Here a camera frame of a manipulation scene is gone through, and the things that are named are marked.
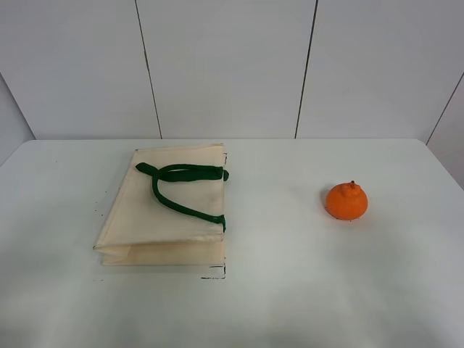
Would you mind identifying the cream linen bag green handles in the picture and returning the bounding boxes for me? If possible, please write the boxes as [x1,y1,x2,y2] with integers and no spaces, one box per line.
[94,144,228,268]

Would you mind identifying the orange fruit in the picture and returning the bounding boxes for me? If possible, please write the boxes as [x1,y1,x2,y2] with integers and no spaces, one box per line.
[325,181,368,220]

